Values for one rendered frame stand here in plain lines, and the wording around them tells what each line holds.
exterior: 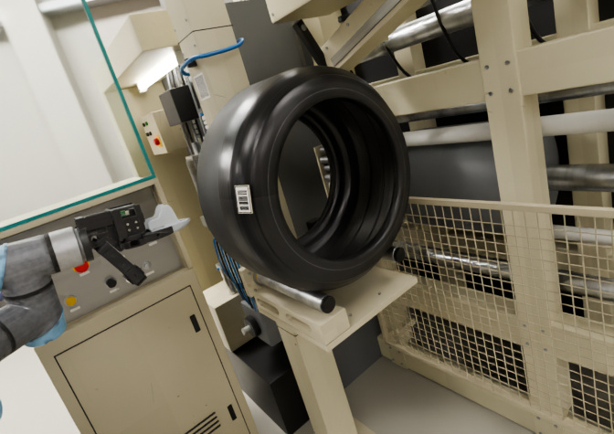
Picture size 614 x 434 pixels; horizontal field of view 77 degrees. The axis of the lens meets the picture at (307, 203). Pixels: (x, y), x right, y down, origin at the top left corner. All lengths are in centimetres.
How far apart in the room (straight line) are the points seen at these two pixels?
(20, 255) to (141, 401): 99
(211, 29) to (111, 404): 129
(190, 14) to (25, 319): 86
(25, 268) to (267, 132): 50
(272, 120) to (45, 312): 56
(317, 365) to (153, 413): 64
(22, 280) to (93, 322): 74
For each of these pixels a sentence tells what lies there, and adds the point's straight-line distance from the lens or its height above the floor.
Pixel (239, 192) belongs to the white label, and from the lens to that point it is 83.
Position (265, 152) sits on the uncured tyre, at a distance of 83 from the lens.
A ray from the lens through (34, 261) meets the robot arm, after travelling 82.
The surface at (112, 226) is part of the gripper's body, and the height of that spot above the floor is 127.
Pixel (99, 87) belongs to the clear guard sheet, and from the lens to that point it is 153.
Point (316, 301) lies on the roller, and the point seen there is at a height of 91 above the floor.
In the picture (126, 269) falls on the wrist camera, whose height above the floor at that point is 118.
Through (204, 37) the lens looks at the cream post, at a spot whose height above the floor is 163.
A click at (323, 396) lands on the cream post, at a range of 164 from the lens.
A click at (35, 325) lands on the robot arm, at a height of 116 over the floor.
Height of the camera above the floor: 141
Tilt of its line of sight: 15 degrees down
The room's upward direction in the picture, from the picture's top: 16 degrees counter-clockwise
